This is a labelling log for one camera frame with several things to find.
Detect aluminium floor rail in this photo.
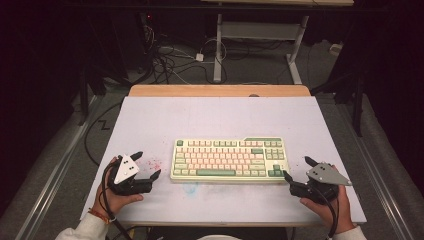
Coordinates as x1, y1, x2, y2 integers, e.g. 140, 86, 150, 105
14, 95, 101, 240
334, 99, 416, 240

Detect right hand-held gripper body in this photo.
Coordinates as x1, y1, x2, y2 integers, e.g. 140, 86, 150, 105
289, 162, 353, 205

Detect bundle of floor cables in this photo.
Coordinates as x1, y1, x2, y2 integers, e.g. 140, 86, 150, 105
141, 24, 218, 85

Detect hand-held gripper cable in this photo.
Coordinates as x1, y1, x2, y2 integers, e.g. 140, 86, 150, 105
100, 163, 135, 240
314, 184, 340, 239

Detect white desk frame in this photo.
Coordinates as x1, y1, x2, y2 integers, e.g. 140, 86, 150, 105
201, 0, 355, 85

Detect person's left hand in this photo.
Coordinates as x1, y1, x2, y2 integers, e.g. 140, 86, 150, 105
92, 157, 144, 219

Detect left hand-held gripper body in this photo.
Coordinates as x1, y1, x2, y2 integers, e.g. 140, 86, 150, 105
108, 153, 154, 196

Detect black floor cable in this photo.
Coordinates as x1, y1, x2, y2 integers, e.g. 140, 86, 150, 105
83, 101, 124, 168

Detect green and pink keyboard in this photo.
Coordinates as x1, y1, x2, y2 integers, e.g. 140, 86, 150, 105
169, 136, 291, 184

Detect dark device with red light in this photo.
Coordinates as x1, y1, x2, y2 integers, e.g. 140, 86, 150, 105
139, 11, 156, 36

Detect right hand-held gripper cable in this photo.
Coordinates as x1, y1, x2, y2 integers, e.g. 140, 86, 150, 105
314, 184, 340, 239

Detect white power strip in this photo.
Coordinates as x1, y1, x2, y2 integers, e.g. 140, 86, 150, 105
329, 43, 344, 57

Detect person's right hand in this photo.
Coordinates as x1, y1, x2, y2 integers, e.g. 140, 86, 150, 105
299, 162, 357, 235

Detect left hand-held gripper cable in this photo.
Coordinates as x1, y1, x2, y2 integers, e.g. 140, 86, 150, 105
100, 163, 135, 240

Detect orange bracelet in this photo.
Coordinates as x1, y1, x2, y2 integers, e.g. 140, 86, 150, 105
87, 207, 112, 225

